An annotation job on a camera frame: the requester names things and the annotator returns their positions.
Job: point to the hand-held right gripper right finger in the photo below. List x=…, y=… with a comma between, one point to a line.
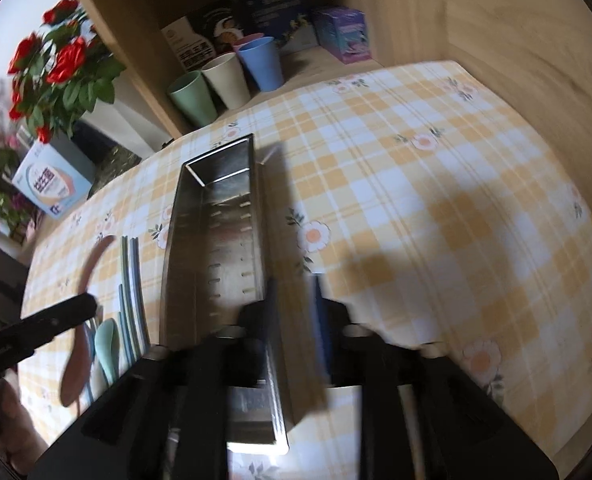
x=322, y=340

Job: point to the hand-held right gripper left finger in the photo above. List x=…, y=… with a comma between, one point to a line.
x=256, y=320

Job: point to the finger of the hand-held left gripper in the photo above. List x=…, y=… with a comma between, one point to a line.
x=61, y=317

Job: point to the green spoon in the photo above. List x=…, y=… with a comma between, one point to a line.
x=107, y=342

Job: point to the pink spoon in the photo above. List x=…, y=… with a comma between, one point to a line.
x=73, y=375

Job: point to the stainless steel utensil tray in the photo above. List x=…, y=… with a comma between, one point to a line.
x=216, y=240

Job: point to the white and blue carton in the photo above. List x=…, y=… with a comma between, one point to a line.
x=46, y=185

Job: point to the green patterned glass jar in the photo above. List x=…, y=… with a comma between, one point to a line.
x=116, y=160

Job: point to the dark blue container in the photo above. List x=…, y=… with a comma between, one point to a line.
x=88, y=147

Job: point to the white vase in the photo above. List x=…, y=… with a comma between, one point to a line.
x=126, y=115

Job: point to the green cup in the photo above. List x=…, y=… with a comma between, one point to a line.
x=193, y=97

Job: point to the beige cup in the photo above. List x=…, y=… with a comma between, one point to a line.
x=226, y=80

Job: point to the blue cup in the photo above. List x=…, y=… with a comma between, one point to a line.
x=261, y=65

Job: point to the red rose plant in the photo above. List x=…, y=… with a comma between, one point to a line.
x=68, y=62

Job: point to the pink cup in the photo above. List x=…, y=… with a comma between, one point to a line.
x=246, y=40

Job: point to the white snack box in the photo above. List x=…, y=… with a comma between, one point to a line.
x=176, y=42

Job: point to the dark picture box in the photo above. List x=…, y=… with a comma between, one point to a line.
x=218, y=25

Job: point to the wooden shelf cabinet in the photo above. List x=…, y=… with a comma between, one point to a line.
x=126, y=25

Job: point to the purple box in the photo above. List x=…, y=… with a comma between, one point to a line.
x=343, y=32

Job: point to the dark blue box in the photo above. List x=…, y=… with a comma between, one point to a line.
x=276, y=10

